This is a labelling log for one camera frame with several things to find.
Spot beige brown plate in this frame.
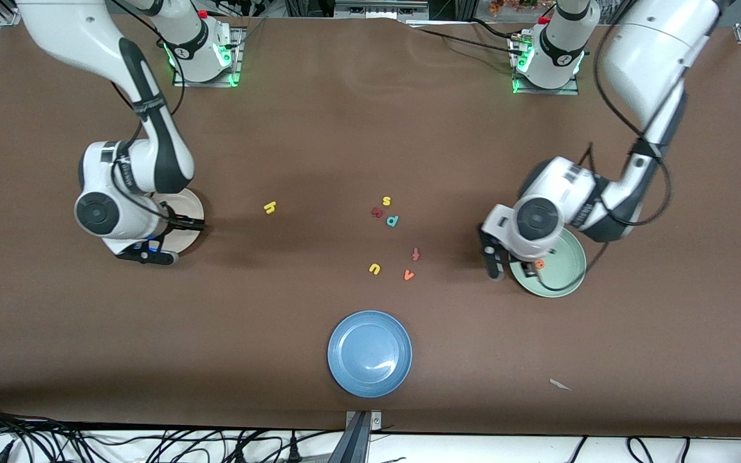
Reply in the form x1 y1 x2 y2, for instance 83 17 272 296
131 186 205 258

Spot pale green plate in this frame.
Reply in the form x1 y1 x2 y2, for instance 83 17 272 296
511 225 587 298

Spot blue plate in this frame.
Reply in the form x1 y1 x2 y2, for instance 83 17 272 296
327 310 414 399

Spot brown table cover sheet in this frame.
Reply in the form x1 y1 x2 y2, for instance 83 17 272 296
0 13 741 439

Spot orange flower decoration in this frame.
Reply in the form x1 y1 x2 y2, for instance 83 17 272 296
489 0 554 14

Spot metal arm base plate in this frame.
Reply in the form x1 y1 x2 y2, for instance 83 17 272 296
172 27 243 88
512 32 581 96

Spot black floor cable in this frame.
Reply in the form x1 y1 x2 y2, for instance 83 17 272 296
627 436 693 463
563 436 589 463
0 402 88 463
152 428 320 463

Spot thin black table cable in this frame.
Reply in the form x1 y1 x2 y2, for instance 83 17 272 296
409 23 526 55

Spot grey metal mount bracket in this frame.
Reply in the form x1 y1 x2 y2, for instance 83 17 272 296
327 410 383 463

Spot aluminium frame rail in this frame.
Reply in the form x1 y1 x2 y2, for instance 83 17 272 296
335 0 429 19

